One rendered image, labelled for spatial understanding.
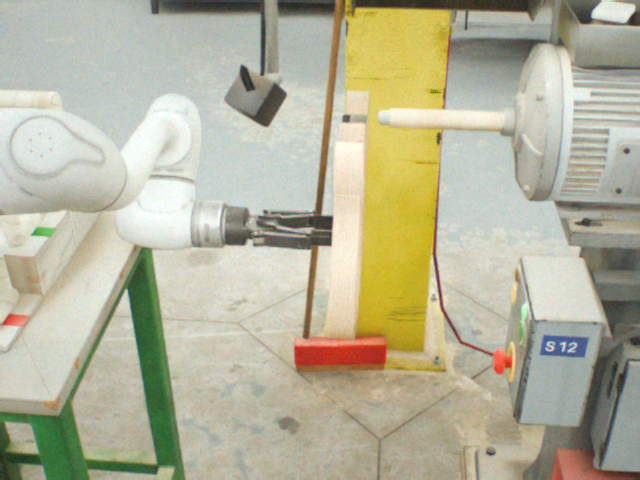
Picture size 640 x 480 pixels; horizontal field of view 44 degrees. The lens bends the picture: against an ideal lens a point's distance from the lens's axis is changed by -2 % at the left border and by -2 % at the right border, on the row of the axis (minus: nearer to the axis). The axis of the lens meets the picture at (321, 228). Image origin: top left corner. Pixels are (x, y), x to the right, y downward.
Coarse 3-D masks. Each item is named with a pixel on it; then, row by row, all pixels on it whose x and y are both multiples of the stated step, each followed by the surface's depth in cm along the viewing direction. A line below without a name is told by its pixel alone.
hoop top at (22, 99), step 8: (0, 96) 154; (8, 96) 154; (16, 96) 154; (24, 96) 154; (32, 96) 154; (40, 96) 153; (48, 96) 153; (56, 96) 154; (0, 104) 155; (8, 104) 155; (16, 104) 155; (24, 104) 154; (32, 104) 154; (40, 104) 154; (48, 104) 154
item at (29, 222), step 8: (24, 216) 144; (32, 216) 145; (40, 216) 147; (24, 224) 142; (32, 224) 144; (16, 232) 141; (24, 232) 141; (32, 232) 144; (16, 240) 141; (24, 240) 142
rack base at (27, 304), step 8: (24, 296) 143; (32, 296) 143; (40, 296) 143; (16, 304) 141; (24, 304) 141; (32, 304) 141; (16, 312) 139; (24, 312) 139; (32, 312) 140; (0, 328) 135; (8, 328) 135; (16, 328) 135; (0, 336) 134; (8, 336) 134; (16, 336) 135; (0, 344) 132; (8, 344) 132
